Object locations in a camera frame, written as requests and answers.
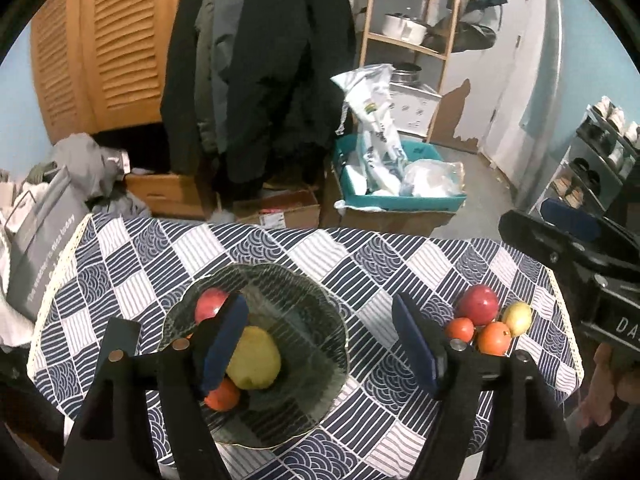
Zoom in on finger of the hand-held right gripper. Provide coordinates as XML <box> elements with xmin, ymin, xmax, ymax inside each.
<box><xmin>499</xmin><ymin>210</ymin><xmax>608</xmax><ymax>291</ymax></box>
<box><xmin>541</xmin><ymin>199</ymin><xmax>603</xmax><ymax>241</ymax></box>

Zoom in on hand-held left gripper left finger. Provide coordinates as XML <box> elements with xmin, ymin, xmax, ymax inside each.
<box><xmin>59</xmin><ymin>292</ymin><xmax>251</xmax><ymax>480</ymax></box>

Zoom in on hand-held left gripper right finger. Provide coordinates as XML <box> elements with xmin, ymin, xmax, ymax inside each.
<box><xmin>391</xmin><ymin>292</ymin><xmax>573</xmax><ymax>480</ymax></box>

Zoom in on red apple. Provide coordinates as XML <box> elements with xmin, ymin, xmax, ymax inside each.
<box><xmin>457</xmin><ymin>284</ymin><xmax>500</xmax><ymax>326</ymax></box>
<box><xmin>194</xmin><ymin>287</ymin><xmax>232</xmax><ymax>325</ymax></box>

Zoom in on large yellow pear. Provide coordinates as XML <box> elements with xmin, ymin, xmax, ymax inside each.
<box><xmin>226</xmin><ymin>326</ymin><xmax>282</xmax><ymax>391</ymax></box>

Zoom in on small red tomato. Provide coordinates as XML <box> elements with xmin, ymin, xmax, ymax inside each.
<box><xmin>444</xmin><ymin>317</ymin><xmax>475</xmax><ymax>343</ymax></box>

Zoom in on large orange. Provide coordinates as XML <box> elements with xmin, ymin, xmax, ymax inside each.
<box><xmin>476</xmin><ymin>321</ymin><xmax>513</xmax><ymax>357</ymax></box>

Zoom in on dark green glass plate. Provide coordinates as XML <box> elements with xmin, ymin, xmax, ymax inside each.
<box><xmin>157</xmin><ymin>264</ymin><xmax>349</xmax><ymax>450</ymax></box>

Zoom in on person's right hand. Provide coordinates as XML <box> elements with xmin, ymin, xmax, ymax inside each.
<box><xmin>580</xmin><ymin>345</ymin><xmax>640</xmax><ymax>428</ymax></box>

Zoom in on white shoe rack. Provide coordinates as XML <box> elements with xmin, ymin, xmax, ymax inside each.
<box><xmin>527</xmin><ymin>97</ymin><xmax>640</xmax><ymax>221</ymax></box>

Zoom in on blue patterned tablecloth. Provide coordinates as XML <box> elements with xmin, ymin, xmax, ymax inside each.
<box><xmin>27</xmin><ymin>212</ymin><xmax>585</xmax><ymax>480</ymax></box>

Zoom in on group of shoes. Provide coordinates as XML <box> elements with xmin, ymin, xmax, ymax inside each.
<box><xmin>550</xmin><ymin>96</ymin><xmax>640</xmax><ymax>211</ymax></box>

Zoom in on large cardboard box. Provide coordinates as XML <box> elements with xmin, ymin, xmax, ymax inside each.
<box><xmin>320</xmin><ymin>160</ymin><xmax>458</xmax><ymax>236</ymax></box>

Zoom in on clear plastic bag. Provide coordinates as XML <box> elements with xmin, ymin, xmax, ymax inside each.
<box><xmin>400</xmin><ymin>159</ymin><xmax>466</xmax><ymax>197</ymax></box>

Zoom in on teal plastic basket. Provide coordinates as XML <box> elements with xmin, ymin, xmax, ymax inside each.
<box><xmin>334</xmin><ymin>135</ymin><xmax>467</xmax><ymax>212</ymax></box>

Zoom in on cardboard box with red label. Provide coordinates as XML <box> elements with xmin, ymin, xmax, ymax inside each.
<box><xmin>232</xmin><ymin>189</ymin><xmax>321</xmax><ymax>231</ymax></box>

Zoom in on wooden drawer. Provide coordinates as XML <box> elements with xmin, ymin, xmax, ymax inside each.
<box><xmin>125</xmin><ymin>172</ymin><xmax>221</xmax><ymax>221</ymax></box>

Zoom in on white door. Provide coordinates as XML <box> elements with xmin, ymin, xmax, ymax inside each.
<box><xmin>427</xmin><ymin>0</ymin><xmax>536</xmax><ymax>153</ymax></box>

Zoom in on white lattice basket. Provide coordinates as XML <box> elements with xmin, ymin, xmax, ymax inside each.
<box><xmin>390</xmin><ymin>82</ymin><xmax>443</xmax><ymax>136</ymax></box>

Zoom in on white rice bag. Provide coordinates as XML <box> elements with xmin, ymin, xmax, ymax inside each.
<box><xmin>331</xmin><ymin>63</ymin><xmax>408</xmax><ymax>196</ymax></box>

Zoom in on grey tote bag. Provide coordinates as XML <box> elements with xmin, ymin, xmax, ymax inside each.
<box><xmin>5</xmin><ymin>167</ymin><xmax>91</xmax><ymax>323</ymax></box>

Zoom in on olive hanging bag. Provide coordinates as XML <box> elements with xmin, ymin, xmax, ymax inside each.
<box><xmin>430</xmin><ymin>10</ymin><xmax>498</xmax><ymax>53</ymax></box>

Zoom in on steel pot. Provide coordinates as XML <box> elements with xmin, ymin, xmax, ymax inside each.
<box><xmin>390</xmin><ymin>62</ymin><xmax>423</xmax><ymax>86</ymax></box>

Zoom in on grey clothes pile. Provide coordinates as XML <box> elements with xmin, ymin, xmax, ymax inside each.
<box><xmin>50</xmin><ymin>132</ymin><xmax>151</xmax><ymax>216</ymax></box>

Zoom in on white cooking pot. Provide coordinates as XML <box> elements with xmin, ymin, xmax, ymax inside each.
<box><xmin>382</xmin><ymin>12</ymin><xmax>428</xmax><ymax>45</ymax></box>

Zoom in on black jacket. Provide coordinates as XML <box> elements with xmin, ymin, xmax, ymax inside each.
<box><xmin>160</xmin><ymin>0</ymin><xmax>216</xmax><ymax>161</ymax></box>

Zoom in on wooden shelf rack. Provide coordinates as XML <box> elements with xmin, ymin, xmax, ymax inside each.
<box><xmin>357</xmin><ymin>0</ymin><xmax>463</xmax><ymax>143</ymax></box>

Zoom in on black hooded coat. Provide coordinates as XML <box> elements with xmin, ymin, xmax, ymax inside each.
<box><xmin>225</xmin><ymin>0</ymin><xmax>358</xmax><ymax>186</ymax></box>

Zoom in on wooden louvered wardrobe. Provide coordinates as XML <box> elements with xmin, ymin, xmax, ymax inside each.
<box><xmin>30</xmin><ymin>0</ymin><xmax>198</xmax><ymax>146</ymax></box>

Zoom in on grey jacket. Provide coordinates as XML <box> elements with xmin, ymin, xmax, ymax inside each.
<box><xmin>195</xmin><ymin>0</ymin><xmax>261</xmax><ymax>161</ymax></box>

